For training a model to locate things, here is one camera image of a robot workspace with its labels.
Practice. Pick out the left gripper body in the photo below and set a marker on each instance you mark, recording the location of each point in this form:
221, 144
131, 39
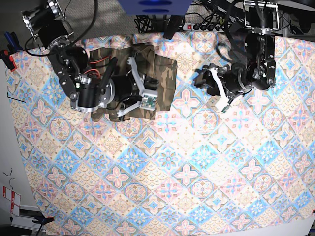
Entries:
228, 82

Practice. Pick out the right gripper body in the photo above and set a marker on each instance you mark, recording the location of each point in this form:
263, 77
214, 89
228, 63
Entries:
127, 90

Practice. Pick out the camouflage T-shirt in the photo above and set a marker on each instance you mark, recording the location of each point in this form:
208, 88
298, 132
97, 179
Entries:
160, 74

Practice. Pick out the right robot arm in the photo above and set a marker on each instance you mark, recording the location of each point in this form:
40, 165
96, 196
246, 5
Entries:
87, 92

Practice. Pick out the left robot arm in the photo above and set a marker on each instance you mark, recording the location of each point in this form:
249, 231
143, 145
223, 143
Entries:
261, 18

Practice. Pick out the white power strip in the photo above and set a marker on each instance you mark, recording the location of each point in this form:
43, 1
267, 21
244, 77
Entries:
206, 27

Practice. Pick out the patterned tile tablecloth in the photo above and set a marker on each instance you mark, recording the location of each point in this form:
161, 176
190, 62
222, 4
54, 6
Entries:
189, 171

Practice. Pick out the black red-tipped clamp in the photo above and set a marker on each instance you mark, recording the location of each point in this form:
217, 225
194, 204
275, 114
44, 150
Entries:
8, 60

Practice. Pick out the red white label sticker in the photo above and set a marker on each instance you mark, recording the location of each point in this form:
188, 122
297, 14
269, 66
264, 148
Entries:
10, 201

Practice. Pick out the black clamp bottom left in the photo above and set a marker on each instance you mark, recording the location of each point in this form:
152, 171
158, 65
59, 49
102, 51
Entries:
42, 220

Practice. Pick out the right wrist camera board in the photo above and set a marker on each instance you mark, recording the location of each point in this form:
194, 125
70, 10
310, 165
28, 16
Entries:
148, 102

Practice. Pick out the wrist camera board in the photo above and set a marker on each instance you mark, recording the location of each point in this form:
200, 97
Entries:
148, 102
225, 109

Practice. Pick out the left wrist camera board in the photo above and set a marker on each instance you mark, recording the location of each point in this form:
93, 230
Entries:
225, 109

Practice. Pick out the black post under mount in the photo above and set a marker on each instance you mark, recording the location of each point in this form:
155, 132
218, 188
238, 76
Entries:
173, 26

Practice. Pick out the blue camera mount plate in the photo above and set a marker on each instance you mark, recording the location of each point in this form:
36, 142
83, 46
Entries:
155, 7

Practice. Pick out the blue handled clamp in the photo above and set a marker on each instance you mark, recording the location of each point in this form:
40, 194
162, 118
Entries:
12, 45

